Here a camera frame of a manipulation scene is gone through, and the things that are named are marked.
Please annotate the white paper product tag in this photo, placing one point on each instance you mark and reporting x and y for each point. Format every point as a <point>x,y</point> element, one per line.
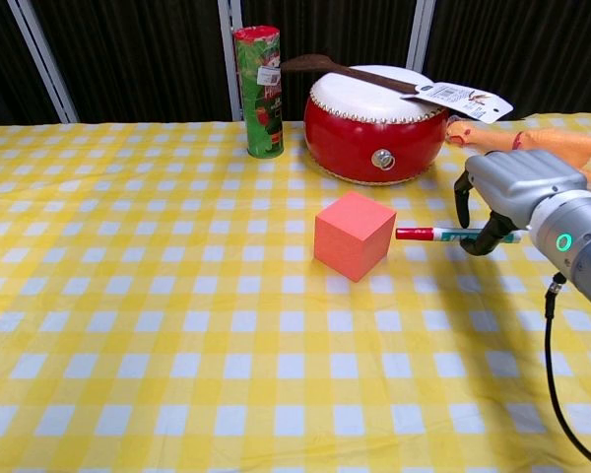
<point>463,101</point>

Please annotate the yellow white checked tablecloth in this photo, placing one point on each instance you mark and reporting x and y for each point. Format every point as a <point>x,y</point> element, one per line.
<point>202,345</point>

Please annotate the black pleated curtain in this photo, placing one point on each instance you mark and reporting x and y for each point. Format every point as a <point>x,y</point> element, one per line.
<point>143,54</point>

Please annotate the orange rubber chicken toy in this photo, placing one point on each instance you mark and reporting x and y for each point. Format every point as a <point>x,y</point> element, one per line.
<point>546,143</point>

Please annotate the white metal frame post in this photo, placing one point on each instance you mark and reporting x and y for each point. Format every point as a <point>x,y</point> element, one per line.
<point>226,20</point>
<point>421,29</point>
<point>44,64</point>

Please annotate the dark brown wooden spatula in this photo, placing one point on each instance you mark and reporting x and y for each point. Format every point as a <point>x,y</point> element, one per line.
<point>315,63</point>

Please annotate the green red chips can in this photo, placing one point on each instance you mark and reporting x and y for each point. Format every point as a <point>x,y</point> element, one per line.
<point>262,98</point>

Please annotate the red drum white skin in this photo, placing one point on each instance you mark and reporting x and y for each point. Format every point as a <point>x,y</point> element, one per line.
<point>369,138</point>

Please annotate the pink foam cube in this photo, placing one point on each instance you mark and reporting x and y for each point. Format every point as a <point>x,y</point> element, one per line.
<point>352,236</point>

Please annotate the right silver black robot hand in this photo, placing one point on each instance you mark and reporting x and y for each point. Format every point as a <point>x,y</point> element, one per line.
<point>522,184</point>

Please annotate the red and white marker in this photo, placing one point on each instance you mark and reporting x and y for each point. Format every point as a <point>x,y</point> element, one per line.
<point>423,234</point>

